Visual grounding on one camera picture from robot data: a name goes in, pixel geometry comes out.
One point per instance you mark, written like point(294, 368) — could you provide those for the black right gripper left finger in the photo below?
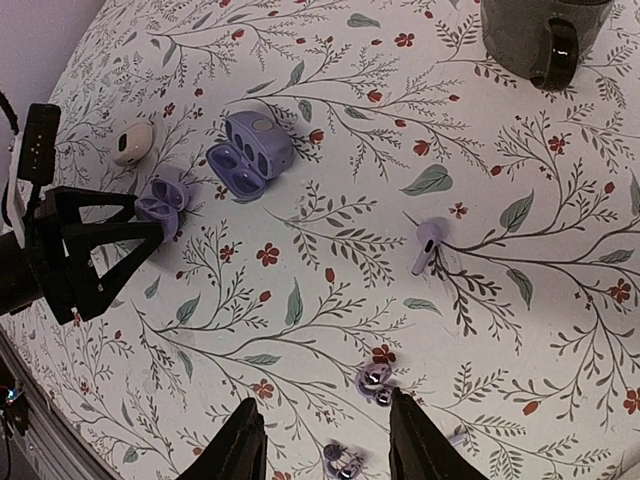
point(237, 451)

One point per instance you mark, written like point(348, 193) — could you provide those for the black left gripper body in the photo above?
point(36, 271)

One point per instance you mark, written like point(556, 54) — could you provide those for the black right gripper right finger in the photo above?
point(418, 450)

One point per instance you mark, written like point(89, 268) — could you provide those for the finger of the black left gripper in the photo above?
point(102, 258)
point(67, 202)

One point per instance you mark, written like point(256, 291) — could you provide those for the white earbud charging case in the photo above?
point(133, 143)

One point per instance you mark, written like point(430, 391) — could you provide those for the light purple round earbud case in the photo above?
point(163, 203)

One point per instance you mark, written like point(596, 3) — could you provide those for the light purple stem earbud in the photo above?
point(430, 235)
point(458, 440)

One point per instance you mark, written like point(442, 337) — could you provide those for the dark purple open earbud case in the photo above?
point(256, 151)

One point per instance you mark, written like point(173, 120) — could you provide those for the chrome purple earbud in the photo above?
point(340, 463)
point(371, 382)

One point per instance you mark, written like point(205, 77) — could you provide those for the floral patterned table mat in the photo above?
point(523, 330)

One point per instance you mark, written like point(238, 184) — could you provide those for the dark grey ceramic mug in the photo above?
point(539, 40)

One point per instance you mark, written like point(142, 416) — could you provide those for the aluminium front rail frame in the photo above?
point(52, 447)

